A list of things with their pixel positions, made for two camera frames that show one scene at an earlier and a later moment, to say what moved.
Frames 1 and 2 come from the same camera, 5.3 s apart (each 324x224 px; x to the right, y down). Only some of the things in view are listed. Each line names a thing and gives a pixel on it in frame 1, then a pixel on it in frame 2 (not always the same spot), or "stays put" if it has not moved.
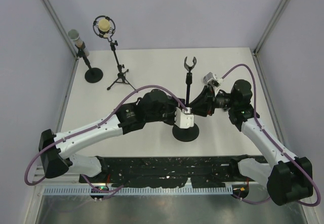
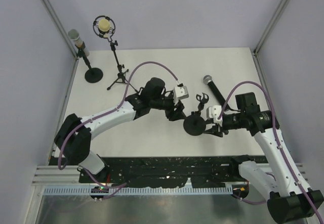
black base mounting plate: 144,172 stays put
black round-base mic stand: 190,134 to 195,125
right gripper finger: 200,109 to 213,130
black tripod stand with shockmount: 121,73 stays put
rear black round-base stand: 93,75 stays put
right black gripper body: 212,90 to 224,128
